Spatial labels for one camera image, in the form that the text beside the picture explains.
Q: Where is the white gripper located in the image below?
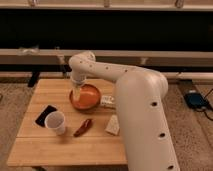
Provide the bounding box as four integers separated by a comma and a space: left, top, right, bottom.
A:
70, 72, 86, 101

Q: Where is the white sponge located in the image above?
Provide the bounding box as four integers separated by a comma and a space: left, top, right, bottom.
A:
105, 115, 120, 135

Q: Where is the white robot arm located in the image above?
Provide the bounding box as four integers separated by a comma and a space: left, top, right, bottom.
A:
69, 51, 180, 171

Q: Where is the orange ceramic bowl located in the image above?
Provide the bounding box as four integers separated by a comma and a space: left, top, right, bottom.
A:
69, 84, 101, 110

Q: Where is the small white box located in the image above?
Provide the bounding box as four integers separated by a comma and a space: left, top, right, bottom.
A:
100, 95, 115, 108

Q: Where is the red chili pepper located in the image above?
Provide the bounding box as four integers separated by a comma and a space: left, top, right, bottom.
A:
73, 119, 92, 137

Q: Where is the white paper cup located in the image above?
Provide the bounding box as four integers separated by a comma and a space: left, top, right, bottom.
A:
44, 111, 66, 135

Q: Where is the black smartphone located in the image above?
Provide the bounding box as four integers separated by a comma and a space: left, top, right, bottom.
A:
35, 105, 56, 127

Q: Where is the wooden table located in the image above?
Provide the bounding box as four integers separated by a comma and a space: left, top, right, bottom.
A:
7, 79, 126, 167

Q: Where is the blue device on floor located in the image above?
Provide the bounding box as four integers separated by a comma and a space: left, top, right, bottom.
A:
184, 92, 207, 109

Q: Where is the metal shelf rail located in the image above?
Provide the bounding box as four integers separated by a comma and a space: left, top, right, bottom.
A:
0, 48, 213, 67

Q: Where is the black cable on floor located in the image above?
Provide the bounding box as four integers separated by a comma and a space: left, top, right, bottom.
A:
198, 87, 213, 122

